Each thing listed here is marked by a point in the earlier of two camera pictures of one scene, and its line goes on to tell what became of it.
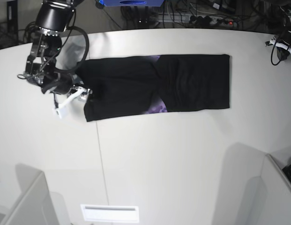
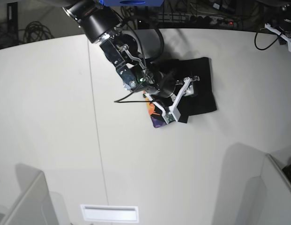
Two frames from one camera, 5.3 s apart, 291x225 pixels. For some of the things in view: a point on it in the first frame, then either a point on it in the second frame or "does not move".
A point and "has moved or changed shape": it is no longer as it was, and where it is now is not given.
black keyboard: (289, 170) does not move
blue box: (132, 3) does not move
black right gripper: (60, 82) to (167, 83)
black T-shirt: (129, 86) has moved or changed shape
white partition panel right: (269, 199) does not move
